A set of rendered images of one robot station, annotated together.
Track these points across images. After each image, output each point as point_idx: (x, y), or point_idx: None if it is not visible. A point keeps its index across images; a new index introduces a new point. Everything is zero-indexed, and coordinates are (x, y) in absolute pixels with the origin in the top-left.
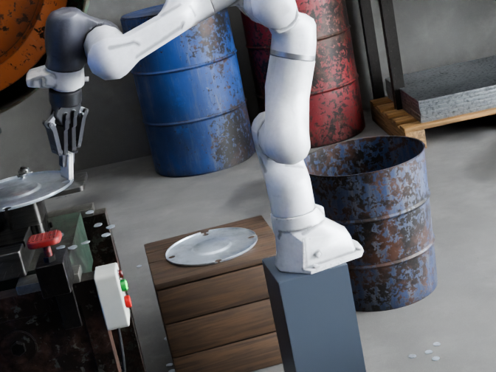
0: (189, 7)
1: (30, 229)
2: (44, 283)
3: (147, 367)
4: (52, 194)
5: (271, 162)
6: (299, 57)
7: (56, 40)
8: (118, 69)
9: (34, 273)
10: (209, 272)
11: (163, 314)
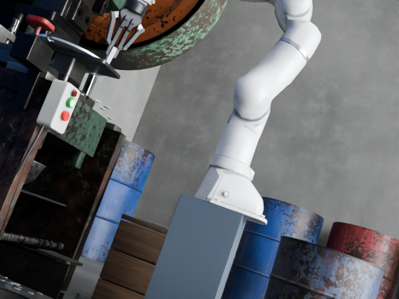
0: None
1: (59, 75)
2: (16, 44)
3: (88, 297)
4: (82, 48)
5: (236, 118)
6: (294, 44)
7: None
8: None
9: None
10: (162, 229)
11: (114, 238)
